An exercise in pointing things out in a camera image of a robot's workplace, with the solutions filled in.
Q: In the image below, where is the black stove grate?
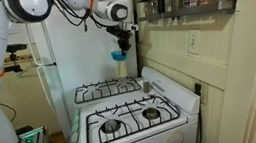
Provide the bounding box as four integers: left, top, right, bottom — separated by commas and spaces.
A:
71, 75, 143, 105
80, 91, 184, 143

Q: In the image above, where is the metal shaker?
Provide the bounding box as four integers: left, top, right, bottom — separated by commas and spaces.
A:
142, 80, 152, 94

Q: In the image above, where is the white gas stove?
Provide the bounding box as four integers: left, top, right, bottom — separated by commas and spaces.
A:
57, 58, 208, 143

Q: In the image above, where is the cream wall outlet plate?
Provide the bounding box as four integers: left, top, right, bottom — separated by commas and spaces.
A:
199, 82, 211, 105

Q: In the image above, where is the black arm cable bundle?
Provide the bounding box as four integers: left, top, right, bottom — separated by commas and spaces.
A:
51, 0, 120, 37

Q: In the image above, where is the white stove knob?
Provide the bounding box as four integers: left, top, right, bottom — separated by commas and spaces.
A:
70, 131, 80, 143
71, 122, 81, 134

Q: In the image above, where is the cream cup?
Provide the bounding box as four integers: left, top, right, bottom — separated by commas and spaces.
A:
115, 60, 129, 80

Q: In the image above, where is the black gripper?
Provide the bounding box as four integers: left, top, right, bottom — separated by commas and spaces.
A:
115, 24, 137, 55

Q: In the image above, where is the black power plug cable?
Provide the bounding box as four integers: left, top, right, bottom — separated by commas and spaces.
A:
185, 81, 211, 143

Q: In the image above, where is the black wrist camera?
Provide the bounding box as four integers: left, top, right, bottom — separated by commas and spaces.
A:
105, 25, 118, 35

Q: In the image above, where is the black camera on mount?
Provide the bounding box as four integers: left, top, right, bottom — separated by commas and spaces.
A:
0, 41, 31, 76

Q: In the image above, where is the blue bowl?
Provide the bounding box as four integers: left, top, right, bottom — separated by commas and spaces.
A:
110, 49, 129, 65

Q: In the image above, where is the white refrigerator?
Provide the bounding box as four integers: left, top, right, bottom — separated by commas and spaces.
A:
21, 0, 153, 143

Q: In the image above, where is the thin black cable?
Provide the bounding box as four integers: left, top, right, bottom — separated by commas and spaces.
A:
0, 100, 19, 124

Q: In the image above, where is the cream light switch plate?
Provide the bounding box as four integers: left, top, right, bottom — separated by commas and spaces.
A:
184, 28, 205, 57

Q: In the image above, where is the metal stove burner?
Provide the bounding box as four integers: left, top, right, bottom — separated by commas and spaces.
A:
140, 105, 162, 122
99, 117, 123, 136

